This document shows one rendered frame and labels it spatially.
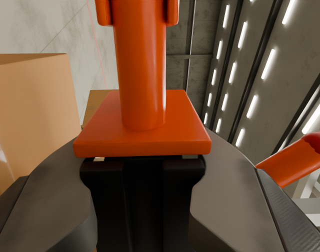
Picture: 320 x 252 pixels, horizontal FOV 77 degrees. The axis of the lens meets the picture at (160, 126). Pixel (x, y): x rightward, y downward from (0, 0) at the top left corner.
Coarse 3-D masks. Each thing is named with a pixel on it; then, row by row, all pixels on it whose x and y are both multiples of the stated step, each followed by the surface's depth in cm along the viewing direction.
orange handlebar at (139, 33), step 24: (96, 0) 7; (120, 0) 7; (144, 0) 7; (168, 0) 7; (120, 24) 8; (144, 24) 7; (168, 24) 8; (120, 48) 8; (144, 48) 8; (120, 72) 8; (144, 72) 8; (120, 96) 9; (144, 96) 9; (144, 120) 9
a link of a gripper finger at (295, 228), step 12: (264, 180) 8; (264, 192) 7; (276, 192) 7; (276, 204) 7; (288, 204) 7; (276, 216) 6; (288, 216) 6; (300, 216) 6; (276, 228) 6; (288, 228) 6; (300, 228) 6; (312, 228) 6; (288, 240) 6; (300, 240) 6; (312, 240) 6
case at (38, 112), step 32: (0, 64) 18; (32, 64) 22; (64, 64) 30; (0, 96) 18; (32, 96) 22; (64, 96) 30; (0, 128) 17; (32, 128) 22; (64, 128) 30; (0, 160) 17; (32, 160) 22; (0, 192) 17
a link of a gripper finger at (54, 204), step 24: (72, 144) 10; (48, 168) 9; (72, 168) 9; (24, 192) 8; (48, 192) 8; (72, 192) 8; (24, 216) 7; (48, 216) 7; (72, 216) 7; (0, 240) 6; (24, 240) 6; (48, 240) 6; (72, 240) 6; (96, 240) 7
